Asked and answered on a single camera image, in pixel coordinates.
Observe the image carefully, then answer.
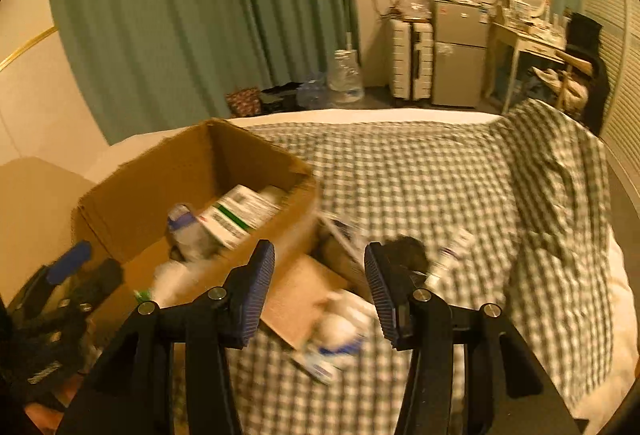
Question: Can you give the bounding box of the white hair dryer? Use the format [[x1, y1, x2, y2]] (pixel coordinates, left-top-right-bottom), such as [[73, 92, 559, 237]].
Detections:
[[149, 261, 210, 308]]

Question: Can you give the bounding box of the white cream tube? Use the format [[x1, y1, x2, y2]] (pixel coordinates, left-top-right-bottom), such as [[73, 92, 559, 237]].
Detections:
[[425, 228, 475, 290]]

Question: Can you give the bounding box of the white green medicine box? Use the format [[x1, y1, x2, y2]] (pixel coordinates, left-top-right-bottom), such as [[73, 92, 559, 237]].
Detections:
[[198, 184, 280, 250]]

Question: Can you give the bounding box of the white plush toy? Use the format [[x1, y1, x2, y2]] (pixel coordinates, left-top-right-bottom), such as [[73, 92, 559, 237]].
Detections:
[[310, 290, 375, 355]]

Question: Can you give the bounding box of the crushed plastic water bottle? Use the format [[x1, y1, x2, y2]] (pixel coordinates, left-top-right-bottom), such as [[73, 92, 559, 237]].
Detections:
[[167, 204, 219, 263]]

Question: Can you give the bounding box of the black furry object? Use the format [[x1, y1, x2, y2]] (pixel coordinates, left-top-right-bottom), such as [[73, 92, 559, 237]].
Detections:
[[383, 236, 430, 281]]

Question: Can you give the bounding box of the brown cardboard box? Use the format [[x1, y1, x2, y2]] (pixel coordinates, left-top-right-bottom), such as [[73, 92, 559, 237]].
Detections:
[[73, 120, 346, 348]]

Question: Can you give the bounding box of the green checkered bed cover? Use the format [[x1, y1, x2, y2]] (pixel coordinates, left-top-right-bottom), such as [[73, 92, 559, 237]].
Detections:
[[228, 101, 613, 434]]

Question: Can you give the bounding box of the blue white tissue pack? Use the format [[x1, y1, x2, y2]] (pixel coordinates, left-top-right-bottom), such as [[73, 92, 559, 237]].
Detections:
[[291, 337, 364, 385]]

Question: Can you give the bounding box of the large clear water bottle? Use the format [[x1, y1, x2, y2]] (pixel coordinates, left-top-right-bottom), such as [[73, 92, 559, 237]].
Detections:
[[326, 49, 364, 106]]

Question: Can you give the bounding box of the black chair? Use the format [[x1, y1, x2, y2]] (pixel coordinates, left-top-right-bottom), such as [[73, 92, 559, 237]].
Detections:
[[564, 11, 612, 136]]

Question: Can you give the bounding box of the white suitcase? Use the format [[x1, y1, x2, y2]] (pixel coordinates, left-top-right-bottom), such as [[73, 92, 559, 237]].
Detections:
[[390, 19, 434, 101]]

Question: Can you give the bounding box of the white dressing table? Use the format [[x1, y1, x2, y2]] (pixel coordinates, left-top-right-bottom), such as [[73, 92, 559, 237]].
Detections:
[[484, 21, 566, 114]]

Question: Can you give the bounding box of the silver mini fridge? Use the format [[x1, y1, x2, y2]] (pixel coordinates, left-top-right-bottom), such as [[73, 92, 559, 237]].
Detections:
[[431, 0, 489, 108]]

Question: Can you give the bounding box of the white louvered wardrobe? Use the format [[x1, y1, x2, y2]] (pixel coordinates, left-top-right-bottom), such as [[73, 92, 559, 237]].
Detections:
[[582, 0, 639, 187]]

